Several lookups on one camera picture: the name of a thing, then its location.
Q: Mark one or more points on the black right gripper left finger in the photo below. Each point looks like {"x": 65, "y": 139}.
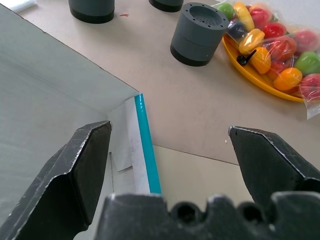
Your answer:
{"x": 62, "y": 180}

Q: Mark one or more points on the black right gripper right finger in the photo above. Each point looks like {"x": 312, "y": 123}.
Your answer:
{"x": 270, "y": 165}

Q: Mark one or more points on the teal shoe box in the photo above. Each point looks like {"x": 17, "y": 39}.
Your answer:
{"x": 50, "y": 95}

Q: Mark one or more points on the clear plastic bag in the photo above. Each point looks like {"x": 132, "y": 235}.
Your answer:
{"x": 310, "y": 105}

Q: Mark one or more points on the orange toy fruit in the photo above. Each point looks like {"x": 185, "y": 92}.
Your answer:
{"x": 287, "y": 78}
{"x": 261, "y": 60}

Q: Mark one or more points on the yellow oval plate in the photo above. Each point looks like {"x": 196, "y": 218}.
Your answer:
{"x": 252, "y": 72}

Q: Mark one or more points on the green toy fruit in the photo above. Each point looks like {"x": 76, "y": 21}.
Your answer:
{"x": 226, "y": 9}
{"x": 308, "y": 63}

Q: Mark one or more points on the small black stem piece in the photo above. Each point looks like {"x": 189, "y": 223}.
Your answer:
{"x": 243, "y": 58}

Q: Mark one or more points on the beige table mat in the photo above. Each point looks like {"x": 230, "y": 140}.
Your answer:
{"x": 175, "y": 105}

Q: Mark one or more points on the red toy tomato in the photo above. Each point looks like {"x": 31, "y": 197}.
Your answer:
{"x": 282, "y": 48}

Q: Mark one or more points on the yellow toy pepper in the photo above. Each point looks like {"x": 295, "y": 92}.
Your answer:
{"x": 251, "y": 37}

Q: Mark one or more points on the pink red toy fruit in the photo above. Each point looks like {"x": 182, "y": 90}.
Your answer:
{"x": 307, "y": 40}

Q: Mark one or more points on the dark blue toy fruit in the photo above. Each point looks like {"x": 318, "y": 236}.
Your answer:
{"x": 237, "y": 29}

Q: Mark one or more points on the grey cylindrical stand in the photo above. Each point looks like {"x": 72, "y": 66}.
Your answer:
{"x": 166, "y": 5}
{"x": 197, "y": 37}
{"x": 91, "y": 10}

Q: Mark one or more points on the yellow toy fruit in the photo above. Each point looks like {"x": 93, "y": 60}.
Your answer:
{"x": 244, "y": 15}

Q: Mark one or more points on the small red scrap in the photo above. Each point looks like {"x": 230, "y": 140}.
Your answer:
{"x": 124, "y": 15}

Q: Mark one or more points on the white plastic wrap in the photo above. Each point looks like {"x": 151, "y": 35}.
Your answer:
{"x": 23, "y": 5}

